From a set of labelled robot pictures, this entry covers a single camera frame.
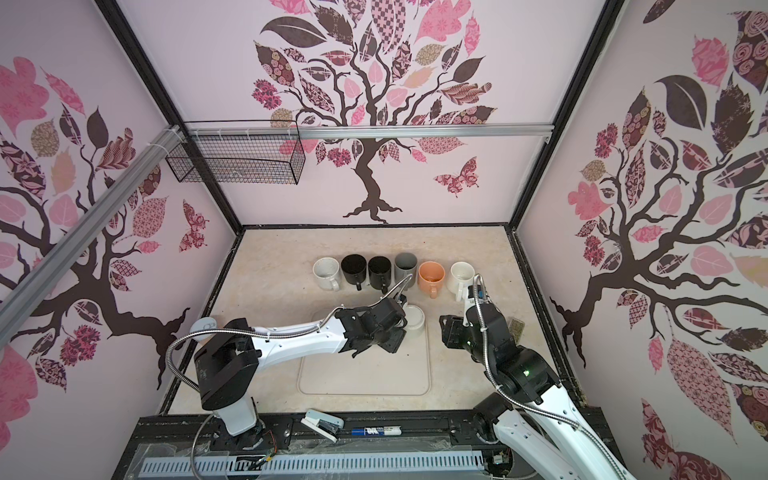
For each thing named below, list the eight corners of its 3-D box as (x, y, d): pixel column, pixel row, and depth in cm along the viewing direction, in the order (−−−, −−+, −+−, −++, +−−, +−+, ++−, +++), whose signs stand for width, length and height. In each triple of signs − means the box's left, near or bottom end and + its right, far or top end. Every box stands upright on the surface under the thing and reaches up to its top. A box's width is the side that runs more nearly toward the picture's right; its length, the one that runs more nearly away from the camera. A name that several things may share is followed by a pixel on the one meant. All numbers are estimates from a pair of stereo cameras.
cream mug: (315, 295, 101) (309, 280, 94) (319, 272, 108) (314, 256, 100) (340, 295, 101) (336, 280, 94) (343, 272, 107) (339, 256, 100)
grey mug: (394, 289, 103) (394, 271, 95) (394, 270, 108) (394, 252, 100) (416, 289, 103) (418, 271, 95) (415, 270, 108) (416, 252, 100)
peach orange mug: (419, 302, 99) (420, 288, 92) (417, 276, 106) (418, 261, 99) (444, 302, 99) (447, 288, 92) (440, 276, 106) (443, 261, 99)
